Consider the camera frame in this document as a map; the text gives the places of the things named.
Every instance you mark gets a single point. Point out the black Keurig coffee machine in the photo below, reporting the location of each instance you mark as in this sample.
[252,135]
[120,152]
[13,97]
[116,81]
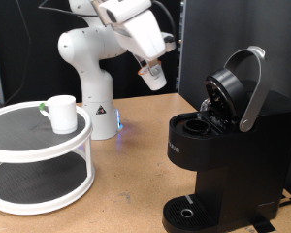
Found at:
[249,161]

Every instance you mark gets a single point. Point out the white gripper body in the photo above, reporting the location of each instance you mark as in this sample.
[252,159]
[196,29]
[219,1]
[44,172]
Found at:
[142,35]

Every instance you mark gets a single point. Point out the clear water tank black lid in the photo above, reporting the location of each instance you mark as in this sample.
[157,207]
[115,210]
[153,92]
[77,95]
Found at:
[250,87]

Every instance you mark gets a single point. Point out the metal rack upright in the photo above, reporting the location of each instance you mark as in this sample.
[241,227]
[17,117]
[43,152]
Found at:
[178,64]

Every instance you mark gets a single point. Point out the white two-tier turntable shelf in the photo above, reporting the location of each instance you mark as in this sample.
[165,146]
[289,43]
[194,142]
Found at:
[35,139]

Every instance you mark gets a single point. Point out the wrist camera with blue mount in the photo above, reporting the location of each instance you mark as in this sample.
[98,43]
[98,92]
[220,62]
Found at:
[168,42]

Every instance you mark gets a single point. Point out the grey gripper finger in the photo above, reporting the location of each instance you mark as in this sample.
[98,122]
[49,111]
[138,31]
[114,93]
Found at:
[139,63]
[155,68]

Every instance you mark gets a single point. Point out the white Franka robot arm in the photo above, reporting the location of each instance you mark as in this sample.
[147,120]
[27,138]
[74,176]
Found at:
[93,84]

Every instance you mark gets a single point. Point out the black tape strip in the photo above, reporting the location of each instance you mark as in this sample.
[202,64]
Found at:
[263,225]

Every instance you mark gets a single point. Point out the white K-cup coffee pod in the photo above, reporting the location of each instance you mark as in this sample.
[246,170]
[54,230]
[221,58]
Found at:
[156,83]

